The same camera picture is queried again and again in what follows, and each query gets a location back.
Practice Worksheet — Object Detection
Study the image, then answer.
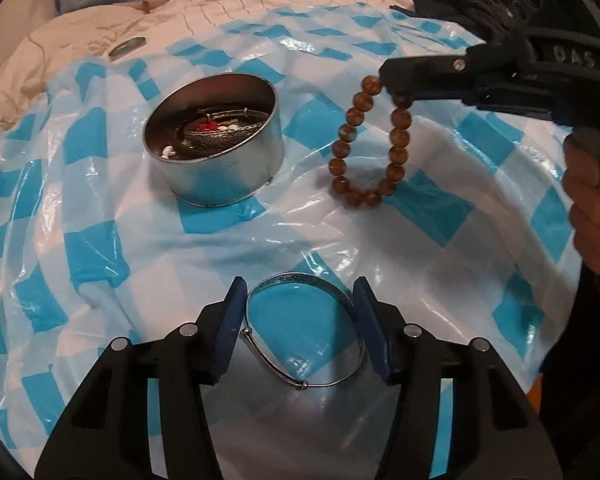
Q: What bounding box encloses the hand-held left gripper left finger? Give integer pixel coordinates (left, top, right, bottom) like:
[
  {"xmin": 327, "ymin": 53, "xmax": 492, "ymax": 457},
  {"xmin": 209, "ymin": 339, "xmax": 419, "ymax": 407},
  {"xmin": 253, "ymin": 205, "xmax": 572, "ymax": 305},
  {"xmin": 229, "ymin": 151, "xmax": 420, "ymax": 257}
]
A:
[{"xmin": 34, "ymin": 275, "xmax": 247, "ymax": 480}]

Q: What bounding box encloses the thin silver bangle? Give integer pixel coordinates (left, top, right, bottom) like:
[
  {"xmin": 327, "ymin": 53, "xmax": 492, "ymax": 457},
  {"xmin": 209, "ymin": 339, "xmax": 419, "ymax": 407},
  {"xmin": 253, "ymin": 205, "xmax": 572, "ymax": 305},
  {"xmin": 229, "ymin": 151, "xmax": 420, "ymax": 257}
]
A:
[{"xmin": 240, "ymin": 271, "xmax": 368, "ymax": 390}]

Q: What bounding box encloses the grey round disc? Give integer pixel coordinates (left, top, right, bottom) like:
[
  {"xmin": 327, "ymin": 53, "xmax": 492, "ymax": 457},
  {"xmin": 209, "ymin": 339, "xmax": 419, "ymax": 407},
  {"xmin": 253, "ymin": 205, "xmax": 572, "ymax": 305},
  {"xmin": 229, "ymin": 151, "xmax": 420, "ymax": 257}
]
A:
[{"xmin": 108, "ymin": 36, "xmax": 147, "ymax": 58}]

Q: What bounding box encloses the white quilt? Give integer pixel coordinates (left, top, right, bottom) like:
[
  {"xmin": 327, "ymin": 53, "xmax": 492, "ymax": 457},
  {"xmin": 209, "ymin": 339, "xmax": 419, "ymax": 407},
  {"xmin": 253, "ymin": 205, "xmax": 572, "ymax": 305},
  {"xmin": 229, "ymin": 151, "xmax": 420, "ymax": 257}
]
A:
[{"xmin": 0, "ymin": 0, "xmax": 423, "ymax": 132}]

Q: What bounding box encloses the brown bead bracelet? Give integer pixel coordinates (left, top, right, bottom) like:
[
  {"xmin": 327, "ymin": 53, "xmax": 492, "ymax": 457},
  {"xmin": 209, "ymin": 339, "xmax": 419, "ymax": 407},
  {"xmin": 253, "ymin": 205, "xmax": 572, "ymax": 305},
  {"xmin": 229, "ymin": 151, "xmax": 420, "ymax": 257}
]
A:
[{"xmin": 328, "ymin": 74, "xmax": 414, "ymax": 208}]

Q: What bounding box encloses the engraved silver bangle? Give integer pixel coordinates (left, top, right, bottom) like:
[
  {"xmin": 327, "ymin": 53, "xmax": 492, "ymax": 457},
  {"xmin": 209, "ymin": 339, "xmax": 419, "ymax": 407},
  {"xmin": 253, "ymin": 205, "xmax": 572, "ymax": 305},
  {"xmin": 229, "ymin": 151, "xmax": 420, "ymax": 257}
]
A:
[{"xmin": 172, "ymin": 109, "xmax": 272, "ymax": 162}]

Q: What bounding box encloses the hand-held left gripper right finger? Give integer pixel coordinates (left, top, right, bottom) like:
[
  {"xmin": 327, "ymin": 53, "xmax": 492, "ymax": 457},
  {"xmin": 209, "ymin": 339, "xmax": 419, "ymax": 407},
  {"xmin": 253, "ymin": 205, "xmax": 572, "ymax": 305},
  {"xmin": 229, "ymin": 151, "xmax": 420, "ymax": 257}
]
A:
[{"xmin": 352, "ymin": 275, "xmax": 564, "ymax": 480}]

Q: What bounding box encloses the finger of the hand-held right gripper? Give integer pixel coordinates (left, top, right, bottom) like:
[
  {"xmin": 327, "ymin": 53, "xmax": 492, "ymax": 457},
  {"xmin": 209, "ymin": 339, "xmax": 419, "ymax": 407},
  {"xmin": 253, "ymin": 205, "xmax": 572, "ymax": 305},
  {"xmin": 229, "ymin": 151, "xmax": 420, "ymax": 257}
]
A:
[
  {"xmin": 461, "ymin": 85, "xmax": 583, "ymax": 127},
  {"xmin": 379, "ymin": 49, "xmax": 531, "ymax": 103}
]

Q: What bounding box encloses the blue checked plastic sheet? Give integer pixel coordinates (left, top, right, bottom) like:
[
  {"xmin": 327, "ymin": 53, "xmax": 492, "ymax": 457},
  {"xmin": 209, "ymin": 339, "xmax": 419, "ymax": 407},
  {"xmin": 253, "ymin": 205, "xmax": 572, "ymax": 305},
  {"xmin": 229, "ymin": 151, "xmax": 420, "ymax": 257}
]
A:
[{"xmin": 0, "ymin": 2, "xmax": 587, "ymax": 480}]

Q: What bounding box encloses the person's right hand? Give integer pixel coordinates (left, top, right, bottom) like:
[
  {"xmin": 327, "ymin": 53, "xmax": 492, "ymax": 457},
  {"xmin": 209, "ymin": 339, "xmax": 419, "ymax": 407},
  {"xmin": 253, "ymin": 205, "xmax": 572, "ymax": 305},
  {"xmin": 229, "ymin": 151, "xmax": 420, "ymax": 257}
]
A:
[{"xmin": 562, "ymin": 134, "xmax": 600, "ymax": 281}]

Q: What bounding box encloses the round silver tin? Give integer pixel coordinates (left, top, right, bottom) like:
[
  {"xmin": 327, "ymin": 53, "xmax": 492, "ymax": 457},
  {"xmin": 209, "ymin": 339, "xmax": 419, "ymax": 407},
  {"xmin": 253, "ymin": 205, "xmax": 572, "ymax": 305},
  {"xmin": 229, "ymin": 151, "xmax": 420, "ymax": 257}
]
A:
[{"xmin": 142, "ymin": 72, "xmax": 285, "ymax": 208}]

